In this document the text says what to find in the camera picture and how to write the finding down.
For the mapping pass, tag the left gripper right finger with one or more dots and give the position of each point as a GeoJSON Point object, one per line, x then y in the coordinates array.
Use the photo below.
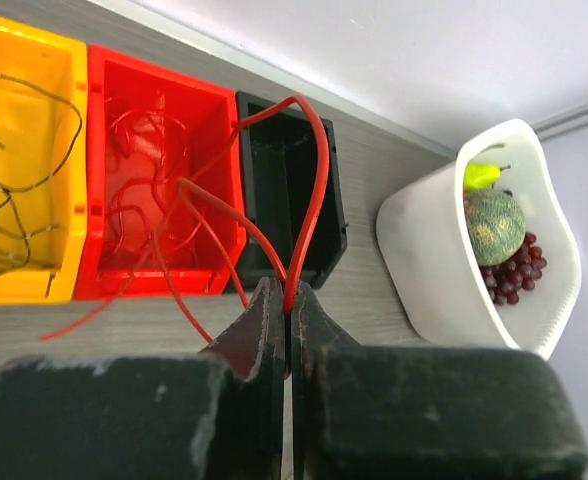
{"type": "Point", "coordinates": [419, 412]}

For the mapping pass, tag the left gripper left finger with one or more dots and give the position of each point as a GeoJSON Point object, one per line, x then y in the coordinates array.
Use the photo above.
{"type": "Point", "coordinates": [216, 414]}

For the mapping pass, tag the dark red grape bunch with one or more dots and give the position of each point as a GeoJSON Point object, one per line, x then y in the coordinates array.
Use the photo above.
{"type": "Point", "coordinates": [518, 273]}

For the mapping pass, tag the white plastic basket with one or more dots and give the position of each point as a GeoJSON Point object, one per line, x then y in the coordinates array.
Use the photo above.
{"type": "Point", "coordinates": [424, 242]}

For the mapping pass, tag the red plastic bin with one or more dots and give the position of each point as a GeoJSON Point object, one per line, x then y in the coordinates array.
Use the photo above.
{"type": "Point", "coordinates": [147, 128]}

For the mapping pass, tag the green melon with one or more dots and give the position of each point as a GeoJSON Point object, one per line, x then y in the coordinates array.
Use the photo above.
{"type": "Point", "coordinates": [495, 224]}

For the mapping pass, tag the yellow-green pear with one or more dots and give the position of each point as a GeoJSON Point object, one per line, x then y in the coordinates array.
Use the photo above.
{"type": "Point", "coordinates": [482, 176]}

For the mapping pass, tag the black plastic bin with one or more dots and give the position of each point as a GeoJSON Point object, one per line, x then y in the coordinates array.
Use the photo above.
{"type": "Point", "coordinates": [278, 165]}

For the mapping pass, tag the yellow plastic bin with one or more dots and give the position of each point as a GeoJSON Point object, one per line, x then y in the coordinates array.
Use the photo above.
{"type": "Point", "coordinates": [43, 194]}

